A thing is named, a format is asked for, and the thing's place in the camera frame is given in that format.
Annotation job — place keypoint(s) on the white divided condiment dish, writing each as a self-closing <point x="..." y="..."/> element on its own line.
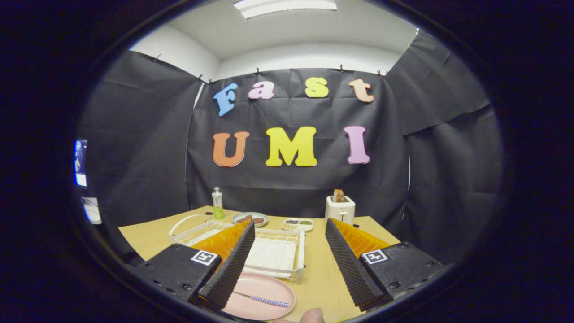
<point x="297" y="226"/>

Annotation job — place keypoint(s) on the white paper sheet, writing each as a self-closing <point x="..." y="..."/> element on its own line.
<point x="92" y="211"/>

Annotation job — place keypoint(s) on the toasted bread slice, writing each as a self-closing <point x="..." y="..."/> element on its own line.
<point x="339" y="195"/>

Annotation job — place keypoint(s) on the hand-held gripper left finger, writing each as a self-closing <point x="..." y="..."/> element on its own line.
<point x="231" y="273"/>

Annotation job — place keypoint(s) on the white dish rack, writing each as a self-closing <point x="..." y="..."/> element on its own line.
<point x="273" y="253"/>

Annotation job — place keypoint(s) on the pink plate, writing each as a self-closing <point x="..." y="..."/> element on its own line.
<point x="269" y="282"/>

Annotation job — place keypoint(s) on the pale green plate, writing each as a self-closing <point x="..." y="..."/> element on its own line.
<point x="251" y="224"/>

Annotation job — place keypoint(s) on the ceiling light panel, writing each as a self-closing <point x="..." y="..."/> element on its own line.
<point x="284" y="6"/>

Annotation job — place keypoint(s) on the lit screen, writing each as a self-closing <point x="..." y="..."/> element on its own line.
<point x="80" y="161"/>

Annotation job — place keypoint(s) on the white toaster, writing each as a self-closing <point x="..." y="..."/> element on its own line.
<point x="340" y="211"/>

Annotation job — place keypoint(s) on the green dish soap bottle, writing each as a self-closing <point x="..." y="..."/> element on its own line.
<point x="218" y="206"/>

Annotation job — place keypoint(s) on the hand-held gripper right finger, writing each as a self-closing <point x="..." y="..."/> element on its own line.
<point x="352" y="273"/>

